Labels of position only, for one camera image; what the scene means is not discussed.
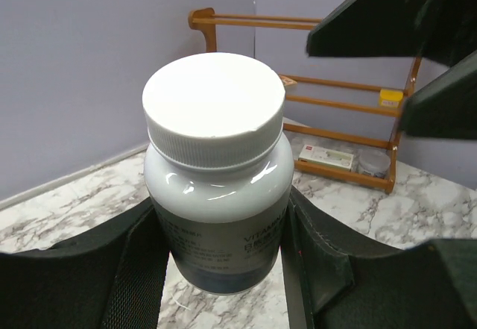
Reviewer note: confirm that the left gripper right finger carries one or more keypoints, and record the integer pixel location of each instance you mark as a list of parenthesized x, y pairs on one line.
[(336, 277)]

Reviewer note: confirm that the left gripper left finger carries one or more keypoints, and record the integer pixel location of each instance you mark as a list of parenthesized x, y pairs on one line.
[(111, 276)]

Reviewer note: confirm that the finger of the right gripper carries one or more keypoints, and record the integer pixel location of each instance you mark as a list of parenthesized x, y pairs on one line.
[(444, 108), (443, 31)]

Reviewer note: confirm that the white pill bottle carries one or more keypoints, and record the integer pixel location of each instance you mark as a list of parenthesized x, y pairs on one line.
[(218, 167)]

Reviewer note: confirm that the yellow lidded jar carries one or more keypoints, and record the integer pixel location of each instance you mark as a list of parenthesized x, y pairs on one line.
[(390, 98)]

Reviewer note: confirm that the white medicine box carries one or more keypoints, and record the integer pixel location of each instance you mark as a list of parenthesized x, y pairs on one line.
[(326, 157)]

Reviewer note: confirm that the orange snack packet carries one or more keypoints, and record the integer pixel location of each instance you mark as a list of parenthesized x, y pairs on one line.
[(288, 82)]

